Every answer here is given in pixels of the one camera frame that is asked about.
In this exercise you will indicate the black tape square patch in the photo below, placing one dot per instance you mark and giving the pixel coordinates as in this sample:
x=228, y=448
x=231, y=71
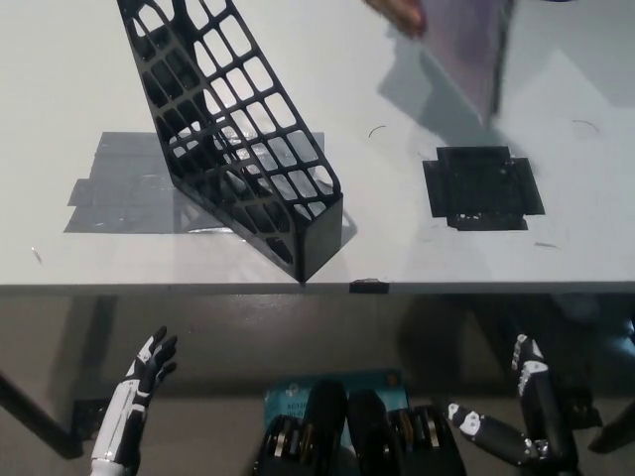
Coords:
x=478, y=188

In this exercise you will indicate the black slanted table leg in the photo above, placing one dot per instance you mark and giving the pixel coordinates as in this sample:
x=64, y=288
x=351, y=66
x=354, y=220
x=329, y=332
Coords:
x=39, y=416
x=617, y=426

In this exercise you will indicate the grey tape patch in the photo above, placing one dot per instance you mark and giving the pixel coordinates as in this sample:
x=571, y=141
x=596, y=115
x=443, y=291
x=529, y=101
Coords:
x=114, y=173

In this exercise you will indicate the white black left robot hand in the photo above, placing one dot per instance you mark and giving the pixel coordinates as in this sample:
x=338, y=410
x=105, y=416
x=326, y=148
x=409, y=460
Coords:
x=134, y=396

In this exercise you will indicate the purple spiral notebook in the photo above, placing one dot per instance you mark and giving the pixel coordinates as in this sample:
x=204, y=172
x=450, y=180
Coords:
x=466, y=54

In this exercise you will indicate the grey upright table leg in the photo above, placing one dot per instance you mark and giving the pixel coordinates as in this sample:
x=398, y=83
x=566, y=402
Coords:
x=570, y=342
x=94, y=347

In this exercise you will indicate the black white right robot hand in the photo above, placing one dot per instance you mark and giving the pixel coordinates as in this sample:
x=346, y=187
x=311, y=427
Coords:
x=543, y=411

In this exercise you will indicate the black lattice magazine stand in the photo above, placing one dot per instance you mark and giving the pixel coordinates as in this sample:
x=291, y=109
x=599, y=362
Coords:
x=322, y=233

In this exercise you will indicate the person's bare hand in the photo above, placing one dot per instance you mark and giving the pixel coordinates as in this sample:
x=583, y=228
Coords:
x=402, y=12

